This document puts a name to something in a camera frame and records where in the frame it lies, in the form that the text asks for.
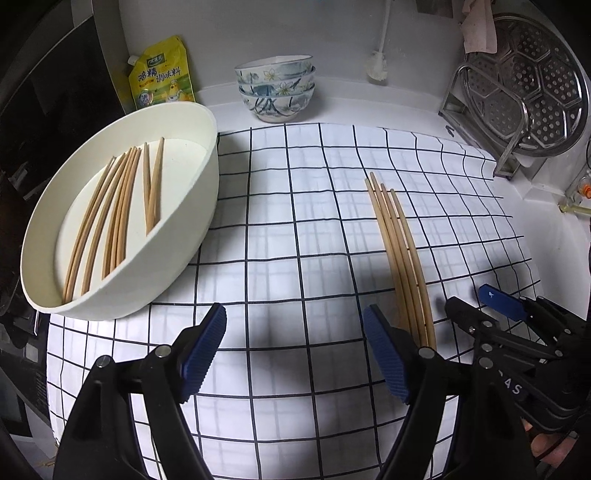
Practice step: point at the floral ceramic bowl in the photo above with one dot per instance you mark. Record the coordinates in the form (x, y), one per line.
(295, 86)
(276, 108)
(272, 69)

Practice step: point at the white black grid cloth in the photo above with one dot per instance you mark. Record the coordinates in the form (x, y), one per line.
(294, 254)

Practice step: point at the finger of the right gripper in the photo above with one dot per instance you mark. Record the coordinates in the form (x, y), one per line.
(490, 338)
(503, 303)

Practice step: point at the pink dish cloth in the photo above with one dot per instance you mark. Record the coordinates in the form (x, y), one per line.
(478, 27)

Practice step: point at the middle floral ceramic bowl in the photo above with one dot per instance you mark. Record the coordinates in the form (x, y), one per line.
(295, 86)

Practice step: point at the large white round basin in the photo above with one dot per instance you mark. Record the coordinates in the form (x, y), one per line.
(188, 195)

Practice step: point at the bottom floral ceramic bowl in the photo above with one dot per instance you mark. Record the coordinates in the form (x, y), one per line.
(276, 108)

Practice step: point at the wooden chopstick on cloth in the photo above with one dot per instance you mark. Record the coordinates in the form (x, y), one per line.
(419, 275)
(388, 249)
(407, 306)
(413, 284)

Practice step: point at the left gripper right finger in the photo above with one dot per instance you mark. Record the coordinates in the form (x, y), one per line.
(402, 363)

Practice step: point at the right human hand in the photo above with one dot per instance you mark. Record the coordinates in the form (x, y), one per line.
(560, 456)

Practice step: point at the white dish brush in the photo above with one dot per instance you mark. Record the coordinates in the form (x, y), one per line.
(376, 66)

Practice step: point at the yellow chicken seasoning pouch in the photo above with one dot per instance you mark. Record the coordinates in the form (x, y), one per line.
(161, 75)

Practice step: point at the perforated steel steamer plate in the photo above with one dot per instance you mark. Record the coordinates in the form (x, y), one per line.
(533, 63)

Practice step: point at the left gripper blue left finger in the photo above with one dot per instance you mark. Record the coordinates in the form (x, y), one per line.
(172, 373)

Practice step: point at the top floral ceramic bowl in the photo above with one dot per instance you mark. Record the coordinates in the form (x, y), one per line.
(272, 69)

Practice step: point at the metal dish rack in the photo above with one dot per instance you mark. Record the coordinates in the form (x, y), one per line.
(487, 115)

